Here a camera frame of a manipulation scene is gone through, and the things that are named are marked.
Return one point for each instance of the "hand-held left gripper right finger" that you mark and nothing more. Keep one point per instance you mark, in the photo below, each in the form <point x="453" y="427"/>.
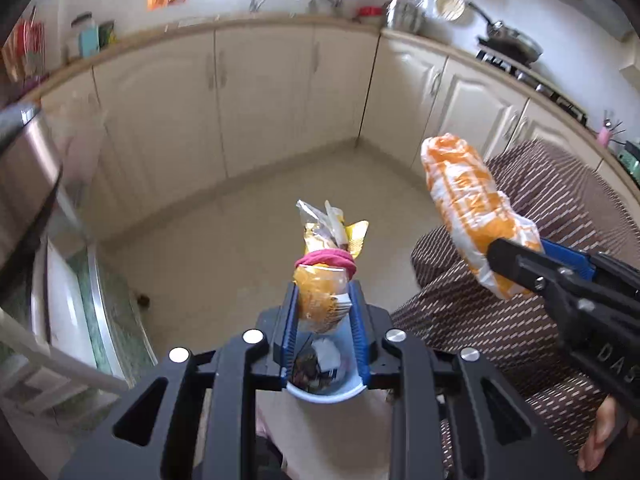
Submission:
<point x="359" y="335"/>

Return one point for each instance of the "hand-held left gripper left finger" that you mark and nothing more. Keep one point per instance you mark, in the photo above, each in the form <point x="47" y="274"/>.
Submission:
<point x="290" y="335"/>

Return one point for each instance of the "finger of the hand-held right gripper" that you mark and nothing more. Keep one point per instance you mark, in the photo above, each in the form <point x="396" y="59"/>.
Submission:
<point x="570" y="260"/>
<point x="520" y="267"/>

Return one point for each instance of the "yellow snack bag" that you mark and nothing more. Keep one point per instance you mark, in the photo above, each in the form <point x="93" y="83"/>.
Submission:
<point x="320" y="295"/>

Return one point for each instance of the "light blue plastic bin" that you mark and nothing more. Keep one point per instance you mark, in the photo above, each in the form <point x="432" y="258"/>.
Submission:
<point x="325" y="396"/>

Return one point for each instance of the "pink hair band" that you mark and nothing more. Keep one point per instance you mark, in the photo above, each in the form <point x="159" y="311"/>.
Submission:
<point x="325" y="259"/>

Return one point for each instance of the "orange and white packet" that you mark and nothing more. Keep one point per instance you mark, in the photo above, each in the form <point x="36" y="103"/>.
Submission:
<point x="470" y="195"/>

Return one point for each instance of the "person's right hand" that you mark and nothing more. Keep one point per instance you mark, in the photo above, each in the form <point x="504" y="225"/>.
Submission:
<point x="602" y="435"/>

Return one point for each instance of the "white crumpled paper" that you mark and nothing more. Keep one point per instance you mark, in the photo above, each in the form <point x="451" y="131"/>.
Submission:
<point x="327" y="352"/>

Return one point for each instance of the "dark crumpled wrapper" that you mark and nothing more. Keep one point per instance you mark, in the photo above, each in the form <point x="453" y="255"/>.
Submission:
<point x="307" y="372"/>

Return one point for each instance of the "person in striped trousers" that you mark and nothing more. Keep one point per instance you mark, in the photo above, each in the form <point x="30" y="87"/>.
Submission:
<point x="500" y="320"/>

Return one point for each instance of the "green container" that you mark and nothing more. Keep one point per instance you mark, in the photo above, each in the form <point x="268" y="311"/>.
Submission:
<point x="632" y="162"/>

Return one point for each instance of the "pink utensil holder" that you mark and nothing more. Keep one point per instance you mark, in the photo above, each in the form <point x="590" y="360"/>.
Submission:
<point x="606" y="136"/>

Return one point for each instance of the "small black door stopper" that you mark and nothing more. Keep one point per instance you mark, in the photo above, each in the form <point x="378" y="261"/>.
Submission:
<point x="145" y="301"/>

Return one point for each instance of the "gas stove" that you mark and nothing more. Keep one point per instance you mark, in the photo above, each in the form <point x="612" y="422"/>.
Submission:
<point x="540" y="85"/>

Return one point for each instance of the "cream kitchen cabinet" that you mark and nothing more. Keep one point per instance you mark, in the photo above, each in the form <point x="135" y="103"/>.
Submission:
<point x="470" y="95"/>
<point x="160" y="110"/>

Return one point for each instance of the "frying pan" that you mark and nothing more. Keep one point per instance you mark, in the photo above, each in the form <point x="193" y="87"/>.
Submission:
<point x="515" y="40"/>

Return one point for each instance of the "white plate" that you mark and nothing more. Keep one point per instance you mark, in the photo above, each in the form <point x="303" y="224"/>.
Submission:
<point x="450" y="6"/>

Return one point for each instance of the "steel pot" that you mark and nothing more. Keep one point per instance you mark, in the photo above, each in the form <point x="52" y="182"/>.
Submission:
<point x="405" y="16"/>

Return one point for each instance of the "red pot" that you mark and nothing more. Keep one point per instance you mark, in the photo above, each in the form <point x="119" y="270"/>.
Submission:
<point x="371" y="14"/>

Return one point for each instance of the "silver metal table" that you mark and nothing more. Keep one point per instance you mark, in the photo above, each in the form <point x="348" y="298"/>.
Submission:
<point x="25" y="185"/>

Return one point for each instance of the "dark green jar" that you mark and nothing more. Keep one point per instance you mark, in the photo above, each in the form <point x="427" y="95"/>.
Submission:
<point x="106" y="34"/>

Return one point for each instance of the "teal storage jar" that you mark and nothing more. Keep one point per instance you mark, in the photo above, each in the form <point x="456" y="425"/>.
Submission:
<point x="87" y="40"/>

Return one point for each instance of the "red packets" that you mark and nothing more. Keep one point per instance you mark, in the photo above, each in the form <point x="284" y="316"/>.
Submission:
<point x="22" y="52"/>

